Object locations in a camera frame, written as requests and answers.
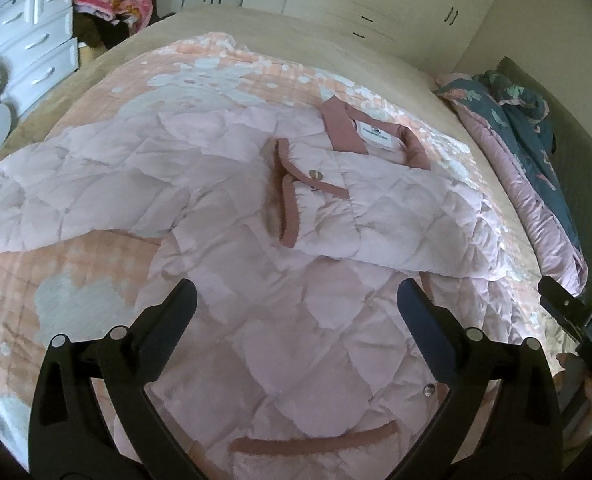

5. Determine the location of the pink quilted jacket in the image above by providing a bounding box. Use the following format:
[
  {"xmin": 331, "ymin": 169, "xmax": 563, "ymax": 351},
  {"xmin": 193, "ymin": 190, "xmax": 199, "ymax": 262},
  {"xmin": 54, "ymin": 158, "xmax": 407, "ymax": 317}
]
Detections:
[{"xmin": 0, "ymin": 99, "xmax": 513, "ymax": 479}]

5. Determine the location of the peach patterned blanket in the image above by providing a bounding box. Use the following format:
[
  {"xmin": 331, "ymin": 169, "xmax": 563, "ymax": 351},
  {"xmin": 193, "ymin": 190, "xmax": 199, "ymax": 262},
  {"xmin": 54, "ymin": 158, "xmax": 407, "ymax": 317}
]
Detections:
[{"xmin": 0, "ymin": 32, "xmax": 561, "ymax": 479}]

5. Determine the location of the beige bed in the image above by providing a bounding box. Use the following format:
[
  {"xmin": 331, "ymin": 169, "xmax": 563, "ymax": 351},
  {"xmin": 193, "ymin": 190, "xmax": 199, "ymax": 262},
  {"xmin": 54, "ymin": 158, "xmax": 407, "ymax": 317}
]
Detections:
[{"xmin": 0, "ymin": 9, "xmax": 568, "ymax": 354}]

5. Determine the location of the white chest of drawers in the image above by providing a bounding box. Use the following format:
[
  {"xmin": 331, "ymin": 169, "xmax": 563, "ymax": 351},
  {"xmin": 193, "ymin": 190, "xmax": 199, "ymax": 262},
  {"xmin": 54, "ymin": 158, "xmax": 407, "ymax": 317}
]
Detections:
[{"xmin": 0, "ymin": 0, "xmax": 79, "ymax": 118}]

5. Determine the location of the dark green headboard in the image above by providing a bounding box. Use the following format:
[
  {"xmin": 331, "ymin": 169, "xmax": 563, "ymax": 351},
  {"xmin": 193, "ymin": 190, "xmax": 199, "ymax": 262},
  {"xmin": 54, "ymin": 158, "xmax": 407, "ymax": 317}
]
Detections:
[{"xmin": 497, "ymin": 56, "xmax": 592, "ymax": 307}]

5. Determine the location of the pink yellow cartoon cloth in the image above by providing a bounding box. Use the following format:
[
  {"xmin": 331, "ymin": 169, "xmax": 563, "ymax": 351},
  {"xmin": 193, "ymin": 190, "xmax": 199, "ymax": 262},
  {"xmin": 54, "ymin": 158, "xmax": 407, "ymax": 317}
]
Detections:
[{"xmin": 72, "ymin": 0, "xmax": 154, "ymax": 34}]

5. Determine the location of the dark chair under clothes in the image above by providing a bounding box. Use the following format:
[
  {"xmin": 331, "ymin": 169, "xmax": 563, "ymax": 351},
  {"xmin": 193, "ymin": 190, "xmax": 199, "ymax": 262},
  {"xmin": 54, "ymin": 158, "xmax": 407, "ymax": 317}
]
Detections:
[{"xmin": 73, "ymin": 0, "xmax": 160, "ymax": 50}]

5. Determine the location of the teal and pink duvet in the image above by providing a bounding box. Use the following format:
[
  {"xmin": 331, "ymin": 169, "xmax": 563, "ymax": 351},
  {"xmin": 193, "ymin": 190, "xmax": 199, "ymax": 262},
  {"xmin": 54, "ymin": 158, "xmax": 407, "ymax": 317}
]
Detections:
[{"xmin": 435, "ymin": 70, "xmax": 589, "ymax": 296}]

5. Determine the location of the person's right hand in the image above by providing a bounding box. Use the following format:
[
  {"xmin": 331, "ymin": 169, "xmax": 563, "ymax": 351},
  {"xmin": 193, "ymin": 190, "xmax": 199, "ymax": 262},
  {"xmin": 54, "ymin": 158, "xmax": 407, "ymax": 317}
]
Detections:
[{"xmin": 553, "ymin": 353, "xmax": 592, "ymax": 450}]

